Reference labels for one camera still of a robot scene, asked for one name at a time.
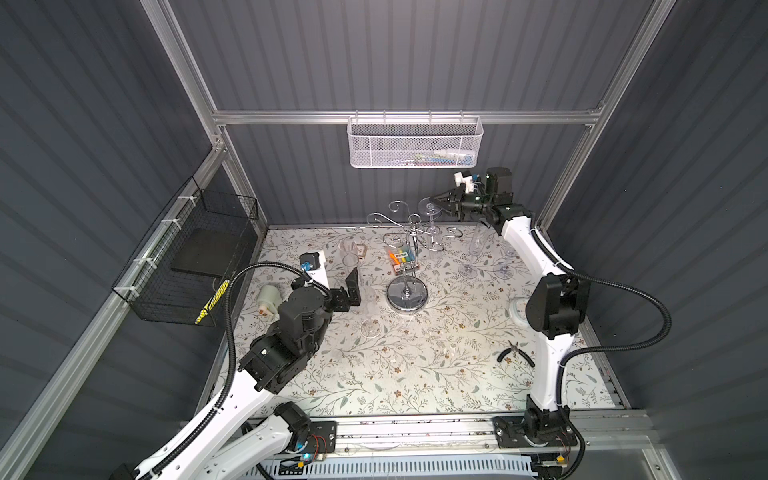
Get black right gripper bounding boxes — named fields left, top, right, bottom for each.
left=429, top=187, right=492, bottom=224

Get clear champagne flute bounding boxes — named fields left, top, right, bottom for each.
left=341, top=252, right=361, bottom=269
left=339, top=238, right=367, bottom=256

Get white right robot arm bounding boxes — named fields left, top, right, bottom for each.
left=430, top=167, right=672, bottom=446

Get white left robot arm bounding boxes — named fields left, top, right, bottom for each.
left=110, top=252, right=361, bottom=479

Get silver wine glass rack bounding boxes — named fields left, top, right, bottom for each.
left=366, top=197, right=464, bottom=314

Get items in white basket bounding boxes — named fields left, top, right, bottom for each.
left=393, top=149, right=477, bottom=166

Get colourful small packet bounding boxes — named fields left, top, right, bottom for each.
left=387, top=248, right=419, bottom=275

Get white round tape roll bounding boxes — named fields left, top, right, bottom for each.
left=508, top=297, right=530, bottom=329

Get yellow black striped item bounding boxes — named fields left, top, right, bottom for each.
left=194, top=279, right=231, bottom=325

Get black pliers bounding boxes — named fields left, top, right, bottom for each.
left=496, top=341, right=536, bottom=368

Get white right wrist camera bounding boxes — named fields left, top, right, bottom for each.
left=454, top=171, right=482, bottom=194

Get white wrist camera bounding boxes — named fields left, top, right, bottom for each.
left=454, top=171, right=482, bottom=194
left=299, top=251, right=329, bottom=287

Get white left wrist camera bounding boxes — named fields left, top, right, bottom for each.
left=299, top=251, right=329, bottom=287

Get white wire mesh basket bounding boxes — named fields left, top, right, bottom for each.
left=346, top=115, right=484, bottom=169

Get black wire mesh basket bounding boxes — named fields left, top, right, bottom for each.
left=113, top=178, right=260, bottom=327

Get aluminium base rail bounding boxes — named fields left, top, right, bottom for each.
left=173, top=410, right=625, bottom=463

